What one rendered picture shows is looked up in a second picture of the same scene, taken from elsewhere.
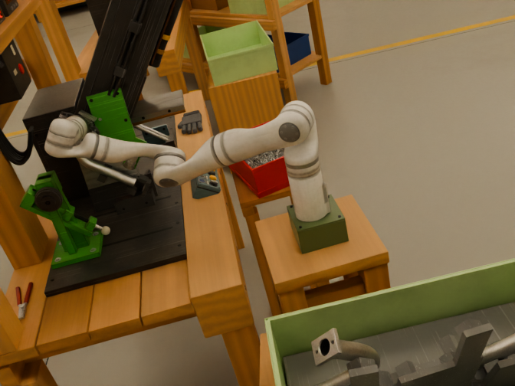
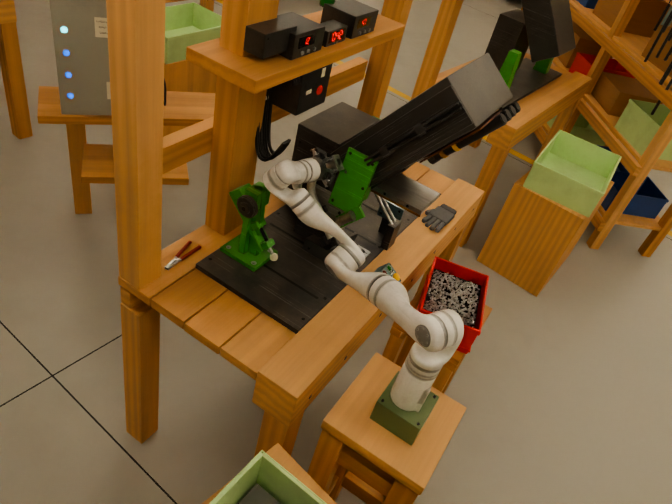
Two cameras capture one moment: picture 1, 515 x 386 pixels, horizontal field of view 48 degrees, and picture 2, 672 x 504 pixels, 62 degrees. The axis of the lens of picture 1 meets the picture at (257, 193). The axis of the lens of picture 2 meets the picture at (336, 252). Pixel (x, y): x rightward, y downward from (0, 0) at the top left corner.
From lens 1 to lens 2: 54 cm
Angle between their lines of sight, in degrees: 22
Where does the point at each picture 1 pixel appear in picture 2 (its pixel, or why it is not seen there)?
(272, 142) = (408, 327)
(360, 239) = (420, 454)
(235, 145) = (385, 300)
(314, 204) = (406, 397)
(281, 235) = (377, 385)
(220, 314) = (270, 399)
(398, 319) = not seen: outside the picture
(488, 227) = not seen: outside the picture
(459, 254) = not seen: outside the picture
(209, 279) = (285, 369)
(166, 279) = (267, 336)
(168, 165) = (340, 260)
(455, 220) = (597, 484)
